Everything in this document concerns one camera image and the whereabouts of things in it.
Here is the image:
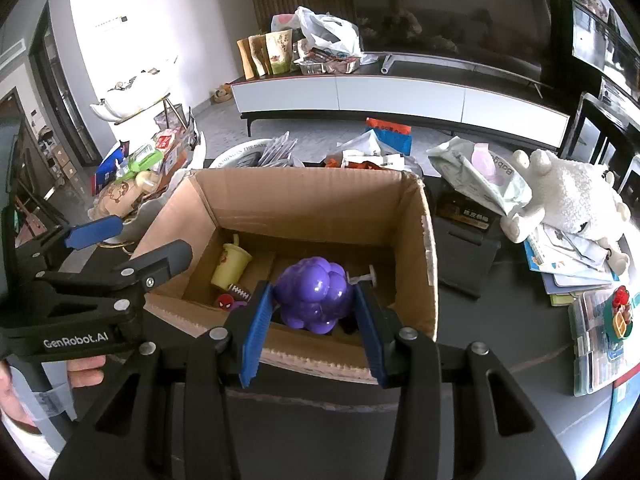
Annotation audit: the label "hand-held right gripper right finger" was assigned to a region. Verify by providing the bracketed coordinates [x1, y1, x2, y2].
[355, 281, 586, 480]

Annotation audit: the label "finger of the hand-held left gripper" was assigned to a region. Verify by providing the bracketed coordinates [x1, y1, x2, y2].
[35, 239, 194, 333]
[14, 215, 125, 282]

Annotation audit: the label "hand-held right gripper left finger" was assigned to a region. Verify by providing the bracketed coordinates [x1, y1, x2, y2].
[50, 281, 275, 480]

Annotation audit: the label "purple toy camera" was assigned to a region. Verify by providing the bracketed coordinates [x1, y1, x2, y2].
[214, 292, 251, 313]

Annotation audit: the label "red hand pump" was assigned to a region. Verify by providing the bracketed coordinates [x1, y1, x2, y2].
[346, 265, 377, 288]

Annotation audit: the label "yellow toy cup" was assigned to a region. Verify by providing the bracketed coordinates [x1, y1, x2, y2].
[210, 234, 253, 291]

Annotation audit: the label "purple toy grapes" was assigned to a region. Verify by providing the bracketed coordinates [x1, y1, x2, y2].
[274, 256, 355, 337]

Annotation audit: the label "brown cardboard box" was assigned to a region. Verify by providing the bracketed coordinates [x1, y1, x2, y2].
[129, 167, 440, 386]

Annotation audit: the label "black stone desktop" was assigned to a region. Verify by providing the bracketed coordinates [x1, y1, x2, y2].
[40, 160, 626, 480]

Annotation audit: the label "person's left hand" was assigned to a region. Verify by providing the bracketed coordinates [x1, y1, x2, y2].
[0, 356, 107, 433]

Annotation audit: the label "pile of snack packets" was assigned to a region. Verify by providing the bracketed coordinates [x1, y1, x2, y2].
[92, 127, 201, 221]

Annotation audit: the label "stack of cardboard boxes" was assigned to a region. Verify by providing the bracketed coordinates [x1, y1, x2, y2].
[37, 125, 76, 186]

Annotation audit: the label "black box with gold label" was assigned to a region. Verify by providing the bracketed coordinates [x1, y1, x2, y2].
[432, 192, 502, 298]

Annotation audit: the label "grey mesh trash bin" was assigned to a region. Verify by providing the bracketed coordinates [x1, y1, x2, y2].
[152, 102, 183, 128]

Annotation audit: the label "white shell tiered stand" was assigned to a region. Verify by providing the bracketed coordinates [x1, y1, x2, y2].
[89, 55, 208, 251]

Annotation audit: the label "dark framed door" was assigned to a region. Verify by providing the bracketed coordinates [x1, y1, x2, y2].
[27, 2, 103, 166]

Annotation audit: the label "bundle of silver sachets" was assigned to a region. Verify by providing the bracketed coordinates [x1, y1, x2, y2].
[257, 132, 296, 166]

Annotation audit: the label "stack of books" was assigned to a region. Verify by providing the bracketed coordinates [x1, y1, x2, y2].
[524, 222, 618, 308]

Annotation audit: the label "blue orange packet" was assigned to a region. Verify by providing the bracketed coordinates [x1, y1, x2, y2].
[365, 117, 413, 156]

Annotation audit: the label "green wet wipes pack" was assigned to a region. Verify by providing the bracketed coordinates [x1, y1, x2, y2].
[427, 137, 532, 216]

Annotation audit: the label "brown snack pouch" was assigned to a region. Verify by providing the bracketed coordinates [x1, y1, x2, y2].
[236, 39, 252, 80]
[248, 35, 269, 77]

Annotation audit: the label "clear crayon box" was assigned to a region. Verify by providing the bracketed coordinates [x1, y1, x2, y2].
[567, 287, 640, 398]

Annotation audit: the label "green label snack pouch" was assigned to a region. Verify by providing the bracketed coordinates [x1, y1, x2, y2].
[265, 30, 293, 76]

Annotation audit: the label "white TV cabinet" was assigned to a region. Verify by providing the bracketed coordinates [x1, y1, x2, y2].
[230, 65, 571, 151]

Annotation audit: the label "white plush toy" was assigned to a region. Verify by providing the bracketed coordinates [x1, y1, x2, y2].
[501, 149, 632, 276]

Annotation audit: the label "small colourful toy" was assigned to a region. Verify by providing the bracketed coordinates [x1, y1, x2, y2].
[602, 285, 638, 343]

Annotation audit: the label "foil snack tray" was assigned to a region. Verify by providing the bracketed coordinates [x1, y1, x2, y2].
[295, 50, 361, 77]

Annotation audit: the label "light blue board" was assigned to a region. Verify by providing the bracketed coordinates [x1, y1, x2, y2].
[597, 375, 633, 461]

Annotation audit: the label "white plastic bag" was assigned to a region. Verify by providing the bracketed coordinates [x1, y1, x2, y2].
[271, 6, 363, 58]

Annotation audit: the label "black side table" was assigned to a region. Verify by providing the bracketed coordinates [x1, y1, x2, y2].
[560, 92, 640, 201]

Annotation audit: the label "black television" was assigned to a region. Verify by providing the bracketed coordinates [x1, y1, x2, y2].
[345, 0, 556, 86]

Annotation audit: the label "black display cabinet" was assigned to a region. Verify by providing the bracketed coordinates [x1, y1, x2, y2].
[550, 0, 640, 106]

